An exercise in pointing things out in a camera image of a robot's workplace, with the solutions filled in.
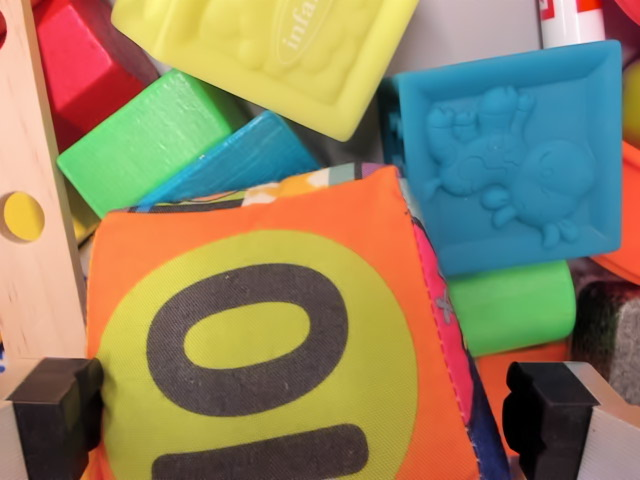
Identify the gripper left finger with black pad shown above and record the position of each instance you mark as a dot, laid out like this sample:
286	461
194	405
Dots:
50	430

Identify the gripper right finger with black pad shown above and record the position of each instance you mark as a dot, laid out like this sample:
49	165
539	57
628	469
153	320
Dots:
555	435

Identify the colourful fabric cube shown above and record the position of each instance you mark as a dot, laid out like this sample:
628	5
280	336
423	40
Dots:
275	325

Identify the green plastic cylinder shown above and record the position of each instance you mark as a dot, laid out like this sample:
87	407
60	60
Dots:
510	310

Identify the teal embossed rubber block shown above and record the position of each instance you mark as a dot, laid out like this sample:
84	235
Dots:
500	175

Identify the wooden strip with holes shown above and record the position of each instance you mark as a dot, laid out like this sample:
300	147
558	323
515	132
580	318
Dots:
30	125

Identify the green wooden block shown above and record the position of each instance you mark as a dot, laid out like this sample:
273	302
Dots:
150	135

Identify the teal wooden block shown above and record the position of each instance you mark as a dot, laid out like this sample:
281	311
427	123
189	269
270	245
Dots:
250	150

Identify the red wooden block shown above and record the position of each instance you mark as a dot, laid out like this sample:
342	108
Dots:
75	75

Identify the red whiteboard marker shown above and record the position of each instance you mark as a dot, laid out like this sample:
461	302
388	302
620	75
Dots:
570	20

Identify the yellow-green embossed rubber block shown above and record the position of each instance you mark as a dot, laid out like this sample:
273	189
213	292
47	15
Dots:
225	50

